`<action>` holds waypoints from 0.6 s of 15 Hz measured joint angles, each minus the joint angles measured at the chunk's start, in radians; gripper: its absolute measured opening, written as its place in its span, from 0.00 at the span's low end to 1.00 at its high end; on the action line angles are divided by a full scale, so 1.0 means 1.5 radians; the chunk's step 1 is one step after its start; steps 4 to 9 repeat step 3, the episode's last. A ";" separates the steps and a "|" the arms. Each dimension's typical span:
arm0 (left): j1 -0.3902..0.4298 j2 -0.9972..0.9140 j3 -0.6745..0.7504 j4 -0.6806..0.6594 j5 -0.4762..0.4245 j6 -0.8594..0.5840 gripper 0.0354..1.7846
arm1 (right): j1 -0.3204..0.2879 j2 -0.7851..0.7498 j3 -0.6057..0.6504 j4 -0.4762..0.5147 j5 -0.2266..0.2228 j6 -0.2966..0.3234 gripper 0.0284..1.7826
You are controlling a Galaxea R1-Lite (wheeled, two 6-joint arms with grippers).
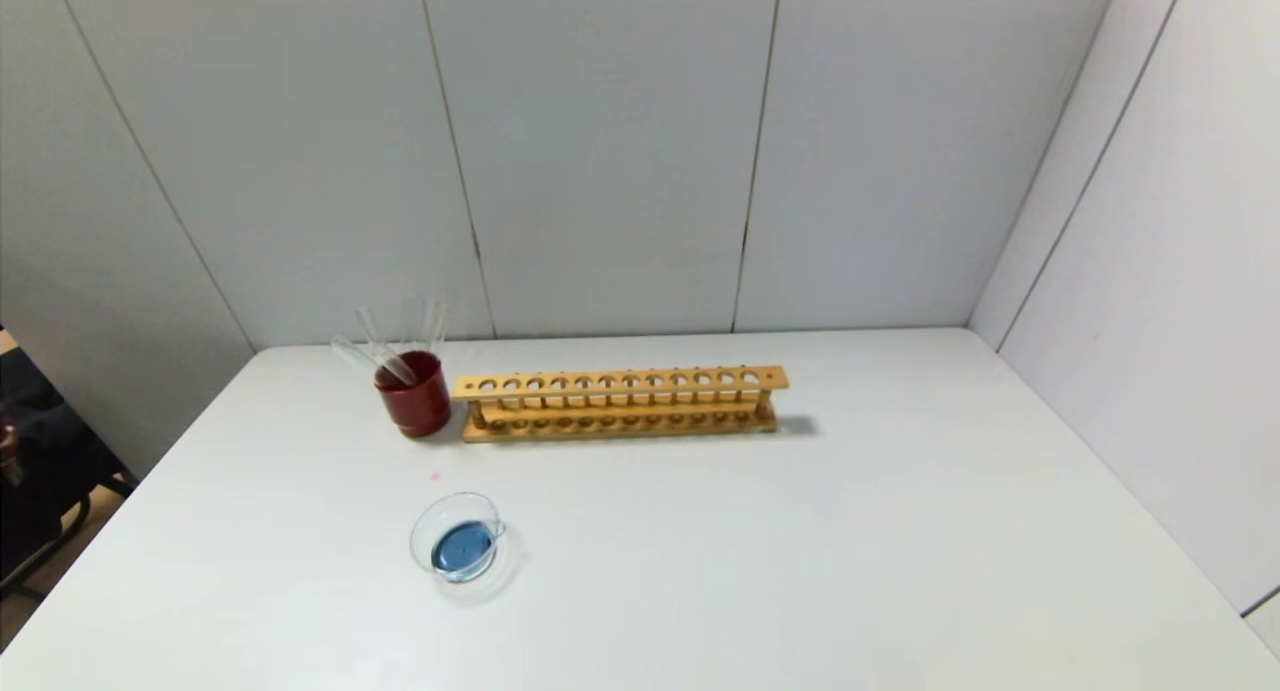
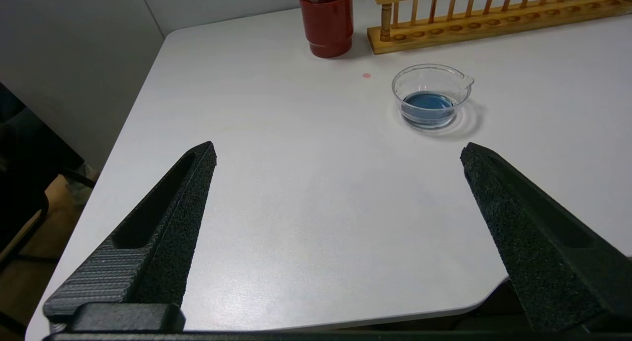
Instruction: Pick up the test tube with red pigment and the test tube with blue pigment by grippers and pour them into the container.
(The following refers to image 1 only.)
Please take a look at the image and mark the test tube with red pigment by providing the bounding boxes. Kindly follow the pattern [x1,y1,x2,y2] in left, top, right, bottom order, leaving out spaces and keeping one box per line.
[357,306,399,367]

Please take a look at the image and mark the test tube with blue pigment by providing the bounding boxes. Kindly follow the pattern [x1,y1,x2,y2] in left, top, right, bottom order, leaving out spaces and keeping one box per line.
[331,335,419,386]

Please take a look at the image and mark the wooden test tube rack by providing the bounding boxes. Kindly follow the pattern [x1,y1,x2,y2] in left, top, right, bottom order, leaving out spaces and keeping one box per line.
[452,365,790,443]

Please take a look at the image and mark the dark red cup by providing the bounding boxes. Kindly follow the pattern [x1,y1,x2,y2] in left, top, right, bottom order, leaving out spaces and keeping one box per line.
[373,351,453,439]

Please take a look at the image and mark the clear glass dish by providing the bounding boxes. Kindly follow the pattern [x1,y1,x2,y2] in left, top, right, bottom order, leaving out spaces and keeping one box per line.
[409,492,521,600]

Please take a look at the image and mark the bystander dark clothing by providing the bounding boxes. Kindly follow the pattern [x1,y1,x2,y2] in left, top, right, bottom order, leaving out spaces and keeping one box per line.
[0,349,101,472]

